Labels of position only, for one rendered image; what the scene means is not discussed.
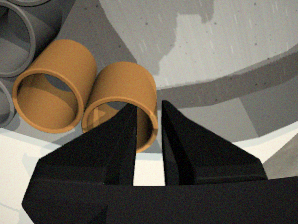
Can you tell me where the bronze bushing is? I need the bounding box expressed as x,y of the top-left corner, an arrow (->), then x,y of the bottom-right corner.
81,62 -> 158,154
12,39 -> 97,133

